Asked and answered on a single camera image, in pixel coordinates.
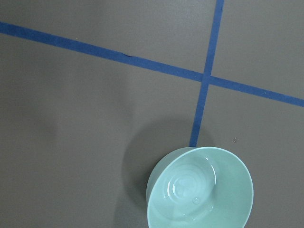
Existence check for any mint green ceramic bowl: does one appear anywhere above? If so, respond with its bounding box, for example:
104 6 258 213
146 147 254 228

